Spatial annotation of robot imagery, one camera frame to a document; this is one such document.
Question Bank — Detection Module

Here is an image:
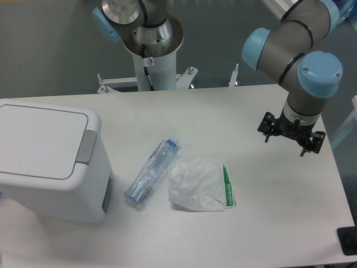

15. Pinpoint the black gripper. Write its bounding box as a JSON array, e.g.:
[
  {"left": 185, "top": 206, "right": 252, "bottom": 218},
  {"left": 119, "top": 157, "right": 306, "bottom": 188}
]
[{"left": 257, "top": 111, "right": 326, "bottom": 156}]

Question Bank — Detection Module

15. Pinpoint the white push-top trash can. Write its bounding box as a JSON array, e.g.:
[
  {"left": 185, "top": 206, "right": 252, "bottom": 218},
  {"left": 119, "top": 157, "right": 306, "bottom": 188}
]
[{"left": 1, "top": 99, "right": 113, "bottom": 222}]

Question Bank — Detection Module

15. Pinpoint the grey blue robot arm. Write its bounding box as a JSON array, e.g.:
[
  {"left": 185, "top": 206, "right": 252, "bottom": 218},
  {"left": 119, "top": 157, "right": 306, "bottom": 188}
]
[{"left": 92, "top": 1, "right": 343, "bottom": 153}]

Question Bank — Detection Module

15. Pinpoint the white green plastic bag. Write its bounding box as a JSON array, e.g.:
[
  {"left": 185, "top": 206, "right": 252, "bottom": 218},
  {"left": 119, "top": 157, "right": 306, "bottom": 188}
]
[{"left": 167, "top": 157, "right": 237, "bottom": 212}]

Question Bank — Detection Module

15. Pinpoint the black clamp at table edge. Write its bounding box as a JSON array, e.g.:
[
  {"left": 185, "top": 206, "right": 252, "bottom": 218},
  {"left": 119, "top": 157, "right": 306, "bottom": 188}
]
[{"left": 336, "top": 226, "right": 356, "bottom": 256}]

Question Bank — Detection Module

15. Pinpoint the blue plastic bag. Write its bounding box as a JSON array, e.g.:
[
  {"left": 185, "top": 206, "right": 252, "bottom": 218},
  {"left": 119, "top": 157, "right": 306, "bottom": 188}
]
[{"left": 333, "top": 0, "right": 356, "bottom": 25}]

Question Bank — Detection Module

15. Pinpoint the crushed clear plastic bottle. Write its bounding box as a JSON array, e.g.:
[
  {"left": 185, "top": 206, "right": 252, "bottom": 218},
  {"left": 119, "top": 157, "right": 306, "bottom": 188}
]
[{"left": 124, "top": 137, "right": 179, "bottom": 208}]

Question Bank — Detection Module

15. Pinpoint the white frame at right edge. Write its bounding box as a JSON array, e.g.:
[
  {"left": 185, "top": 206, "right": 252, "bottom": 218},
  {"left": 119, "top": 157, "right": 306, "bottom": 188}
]
[{"left": 330, "top": 96, "right": 356, "bottom": 150}]

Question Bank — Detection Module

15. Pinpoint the white metal base frame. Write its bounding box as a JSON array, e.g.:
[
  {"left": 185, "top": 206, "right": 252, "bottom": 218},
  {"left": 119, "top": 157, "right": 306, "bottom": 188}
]
[{"left": 97, "top": 63, "right": 240, "bottom": 94}]

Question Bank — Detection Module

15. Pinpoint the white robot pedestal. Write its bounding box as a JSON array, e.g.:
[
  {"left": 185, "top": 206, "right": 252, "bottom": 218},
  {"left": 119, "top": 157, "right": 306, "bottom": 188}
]
[{"left": 123, "top": 15, "right": 184, "bottom": 92}]

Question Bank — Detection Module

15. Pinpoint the black pedestal cable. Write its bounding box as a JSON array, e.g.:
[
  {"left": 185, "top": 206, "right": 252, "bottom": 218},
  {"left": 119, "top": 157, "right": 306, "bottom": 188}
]
[{"left": 141, "top": 44, "right": 156, "bottom": 92}]

